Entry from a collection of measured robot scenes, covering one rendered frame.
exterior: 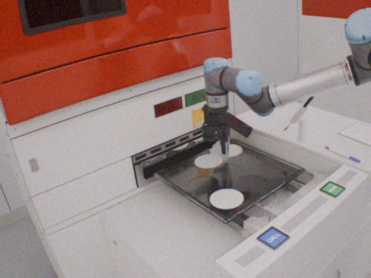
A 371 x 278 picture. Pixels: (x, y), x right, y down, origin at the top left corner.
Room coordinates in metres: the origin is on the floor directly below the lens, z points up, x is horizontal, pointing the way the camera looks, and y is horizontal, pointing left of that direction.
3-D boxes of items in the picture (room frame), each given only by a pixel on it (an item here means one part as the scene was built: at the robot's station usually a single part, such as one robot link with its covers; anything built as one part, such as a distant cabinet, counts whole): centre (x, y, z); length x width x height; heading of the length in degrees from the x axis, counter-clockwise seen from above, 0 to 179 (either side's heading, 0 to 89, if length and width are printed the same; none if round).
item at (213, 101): (1.03, -0.12, 1.13); 0.08 x 0.08 x 0.05
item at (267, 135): (1.10, -0.50, 0.89); 0.62 x 0.35 x 0.14; 35
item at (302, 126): (1.01, -0.39, 1.03); 0.06 x 0.04 x 0.13; 35
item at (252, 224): (0.66, -0.17, 0.89); 0.08 x 0.03 x 0.03; 35
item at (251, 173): (0.96, -0.13, 0.90); 0.34 x 0.34 x 0.01; 35
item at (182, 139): (1.13, 0.01, 0.96); 0.44 x 0.01 x 0.02; 125
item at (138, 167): (1.12, 0.00, 0.89); 0.44 x 0.02 x 0.10; 125
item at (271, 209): (0.71, -0.23, 0.89); 0.08 x 0.03 x 0.03; 35
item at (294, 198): (0.75, -0.30, 0.87); 0.36 x 0.08 x 0.03; 125
